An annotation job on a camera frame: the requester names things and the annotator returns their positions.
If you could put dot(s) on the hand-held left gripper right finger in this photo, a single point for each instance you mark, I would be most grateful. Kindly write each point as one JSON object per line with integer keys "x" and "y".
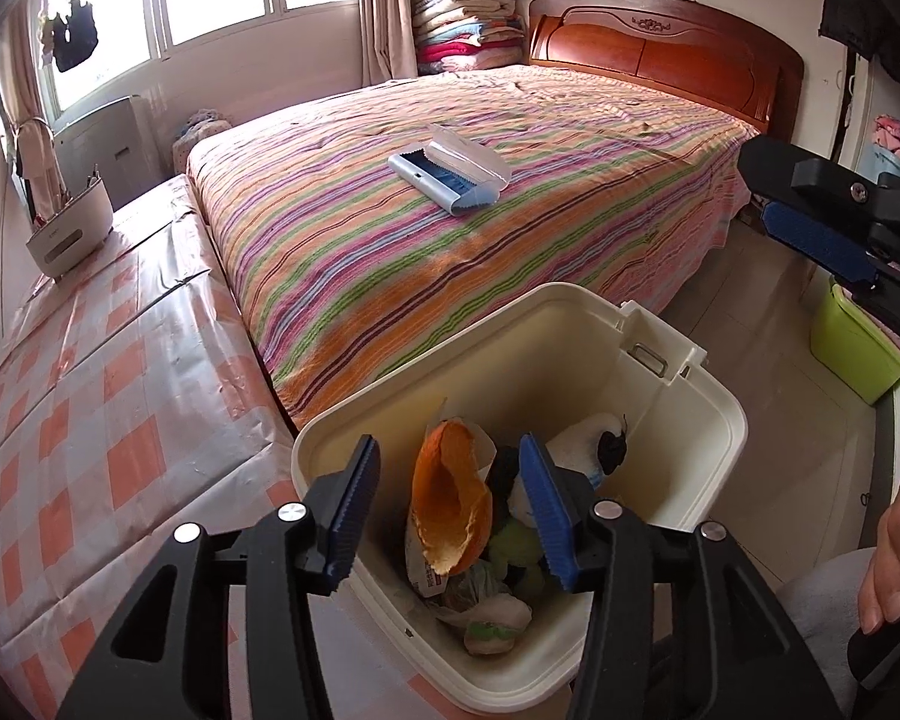
{"x": 551, "y": 517}

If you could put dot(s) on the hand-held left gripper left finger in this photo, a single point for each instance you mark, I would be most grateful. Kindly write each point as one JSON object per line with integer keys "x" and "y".
{"x": 352, "y": 517}

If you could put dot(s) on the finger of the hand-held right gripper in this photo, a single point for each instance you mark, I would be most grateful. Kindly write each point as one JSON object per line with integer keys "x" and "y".
{"x": 810, "y": 176}
{"x": 817, "y": 244}

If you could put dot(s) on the green plush toy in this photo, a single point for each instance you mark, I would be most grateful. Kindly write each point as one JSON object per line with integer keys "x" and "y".
{"x": 514, "y": 544}

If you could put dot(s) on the white sheep plush toy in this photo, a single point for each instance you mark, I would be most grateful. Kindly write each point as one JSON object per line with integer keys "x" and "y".
{"x": 581, "y": 446}

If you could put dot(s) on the small white carton box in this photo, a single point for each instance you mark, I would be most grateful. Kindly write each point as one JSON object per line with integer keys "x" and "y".
{"x": 424, "y": 570}

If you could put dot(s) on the orange fruit peel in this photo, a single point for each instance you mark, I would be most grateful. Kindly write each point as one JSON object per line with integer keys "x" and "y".
{"x": 450, "y": 495}

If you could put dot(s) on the plastic-wrapped napa cabbage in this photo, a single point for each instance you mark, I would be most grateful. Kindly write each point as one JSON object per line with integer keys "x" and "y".
{"x": 495, "y": 626}

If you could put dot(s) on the cream plastic trash bin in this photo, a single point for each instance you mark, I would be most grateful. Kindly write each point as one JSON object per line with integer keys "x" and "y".
{"x": 645, "y": 405}

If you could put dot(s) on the person's right hand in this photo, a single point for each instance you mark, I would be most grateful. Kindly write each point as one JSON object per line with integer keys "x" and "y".
{"x": 896, "y": 540}

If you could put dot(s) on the green storage bin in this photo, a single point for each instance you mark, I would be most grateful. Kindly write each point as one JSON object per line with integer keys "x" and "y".
{"x": 855, "y": 337}

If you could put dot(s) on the person's grey garment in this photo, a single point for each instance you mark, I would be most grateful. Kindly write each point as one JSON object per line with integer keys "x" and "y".
{"x": 817, "y": 607}

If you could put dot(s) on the wooden headboard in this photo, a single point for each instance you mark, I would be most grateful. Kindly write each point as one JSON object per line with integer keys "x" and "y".
{"x": 667, "y": 52}

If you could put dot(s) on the striped bedspread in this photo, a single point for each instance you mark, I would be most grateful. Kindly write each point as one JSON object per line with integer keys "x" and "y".
{"x": 450, "y": 270}

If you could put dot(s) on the blue white lint brush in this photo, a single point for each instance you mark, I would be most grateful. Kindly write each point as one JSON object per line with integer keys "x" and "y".
{"x": 450, "y": 169}

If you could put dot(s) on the stack of folded quilts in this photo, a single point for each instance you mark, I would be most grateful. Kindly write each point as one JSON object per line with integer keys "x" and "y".
{"x": 465, "y": 7}

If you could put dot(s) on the white desk organizer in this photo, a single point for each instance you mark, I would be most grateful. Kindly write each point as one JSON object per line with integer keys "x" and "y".
{"x": 71, "y": 232}

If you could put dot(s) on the spotted fabric pouf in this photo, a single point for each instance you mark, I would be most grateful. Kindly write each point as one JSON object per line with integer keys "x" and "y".
{"x": 202, "y": 135}

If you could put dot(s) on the white floor appliance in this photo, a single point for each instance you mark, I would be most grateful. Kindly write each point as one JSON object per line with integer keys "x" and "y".
{"x": 109, "y": 142}

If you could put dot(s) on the beige curtain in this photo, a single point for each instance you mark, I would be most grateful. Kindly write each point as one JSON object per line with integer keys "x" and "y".
{"x": 26, "y": 75}
{"x": 386, "y": 22}

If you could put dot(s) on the beige hanging garment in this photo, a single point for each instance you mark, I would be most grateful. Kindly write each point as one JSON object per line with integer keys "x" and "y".
{"x": 41, "y": 161}

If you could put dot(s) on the window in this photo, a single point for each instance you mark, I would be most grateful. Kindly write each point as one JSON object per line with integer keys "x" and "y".
{"x": 217, "y": 0}

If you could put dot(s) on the black hanging garment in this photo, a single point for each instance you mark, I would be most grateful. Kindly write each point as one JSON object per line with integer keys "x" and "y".
{"x": 75, "y": 37}

